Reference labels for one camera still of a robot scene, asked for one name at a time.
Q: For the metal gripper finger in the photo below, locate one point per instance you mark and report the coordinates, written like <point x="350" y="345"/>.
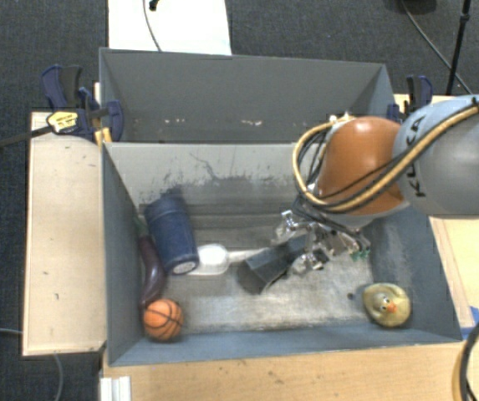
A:
<point x="308" y="261"/>
<point x="288" y="224"/>

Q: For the black block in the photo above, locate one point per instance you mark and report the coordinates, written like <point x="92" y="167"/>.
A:
<point x="264" y="270"/>

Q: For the white plastic scoop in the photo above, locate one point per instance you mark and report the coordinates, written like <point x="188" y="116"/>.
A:
<point x="213" y="257"/>

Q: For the yellow rubber duck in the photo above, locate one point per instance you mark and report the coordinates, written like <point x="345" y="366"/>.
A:
<point x="386" y="304"/>

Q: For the dark blue cup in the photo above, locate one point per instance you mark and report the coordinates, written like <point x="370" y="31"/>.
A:
<point x="171" y="236"/>

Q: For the grey metal bin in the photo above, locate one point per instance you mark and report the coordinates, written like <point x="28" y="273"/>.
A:
<point x="230" y="98"/>

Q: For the purple toy eggplant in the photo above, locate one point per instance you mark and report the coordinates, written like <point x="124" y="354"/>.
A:
<point x="154" y="274"/>

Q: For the orange toy basketball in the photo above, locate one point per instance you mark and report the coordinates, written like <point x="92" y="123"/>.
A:
<point x="163" y="319"/>

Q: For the pale wood board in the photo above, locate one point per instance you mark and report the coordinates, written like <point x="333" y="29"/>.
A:
<point x="63" y="232"/>

